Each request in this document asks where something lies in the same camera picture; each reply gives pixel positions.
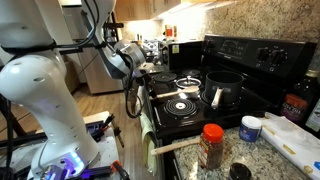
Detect pale kitchen towel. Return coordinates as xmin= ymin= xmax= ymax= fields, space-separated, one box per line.
xmin=137 ymin=85 xmax=160 ymax=177

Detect white robot mounting table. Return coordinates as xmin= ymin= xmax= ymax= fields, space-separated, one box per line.
xmin=0 ymin=110 xmax=123 ymax=180

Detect grey pot with steel handle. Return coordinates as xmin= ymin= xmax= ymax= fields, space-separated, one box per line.
xmin=203 ymin=70 xmax=246 ymax=110

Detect grey floor cabinet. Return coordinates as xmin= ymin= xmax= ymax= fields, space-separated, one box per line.
xmin=77 ymin=44 xmax=125 ymax=96

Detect wooden cooking stick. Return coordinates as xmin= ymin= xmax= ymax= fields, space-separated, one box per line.
xmin=155 ymin=85 xmax=201 ymax=100

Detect black tripod stand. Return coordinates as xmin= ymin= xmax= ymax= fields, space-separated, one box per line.
xmin=0 ymin=94 xmax=48 ymax=180

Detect brown wooden wall cabinets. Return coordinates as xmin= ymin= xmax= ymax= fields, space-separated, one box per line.
xmin=114 ymin=0 xmax=183 ymax=23

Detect silver countertop appliance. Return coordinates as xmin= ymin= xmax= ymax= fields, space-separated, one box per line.
xmin=141 ymin=38 xmax=169 ymax=65

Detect black countertop appliance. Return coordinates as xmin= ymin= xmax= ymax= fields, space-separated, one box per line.
xmin=166 ymin=40 xmax=205 ymax=72

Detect spice jar with red lid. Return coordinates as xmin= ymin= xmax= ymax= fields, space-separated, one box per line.
xmin=198 ymin=122 xmax=225 ymax=171

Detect wooden spatula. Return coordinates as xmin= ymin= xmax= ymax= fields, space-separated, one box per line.
xmin=150 ymin=136 xmax=203 ymax=157

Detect black and orange clamp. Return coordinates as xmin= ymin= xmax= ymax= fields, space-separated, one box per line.
xmin=110 ymin=159 xmax=132 ymax=180
xmin=99 ymin=113 xmax=126 ymax=149

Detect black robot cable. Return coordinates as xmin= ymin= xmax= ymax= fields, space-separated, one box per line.
xmin=1 ymin=0 xmax=145 ymax=120

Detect glass lid with steel rim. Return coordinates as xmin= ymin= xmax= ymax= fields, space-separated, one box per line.
xmin=174 ymin=75 xmax=203 ymax=90

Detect dark glass bottle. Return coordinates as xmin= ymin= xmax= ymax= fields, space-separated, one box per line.
xmin=303 ymin=97 xmax=320 ymax=135

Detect blue jar with white lid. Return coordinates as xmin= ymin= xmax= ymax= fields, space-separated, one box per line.
xmin=238 ymin=115 xmax=263 ymax=144

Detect black electric stove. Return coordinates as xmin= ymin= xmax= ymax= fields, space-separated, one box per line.
xmin=141 ymin=34 xmax=318 ymax=180

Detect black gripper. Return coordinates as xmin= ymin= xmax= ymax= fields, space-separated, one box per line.
xmin=133 ymin=68 xmax=156 ymax=89

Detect red container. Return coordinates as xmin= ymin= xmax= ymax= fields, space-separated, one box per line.
xmin=165 ymin=25 xmax=175 ymax=40

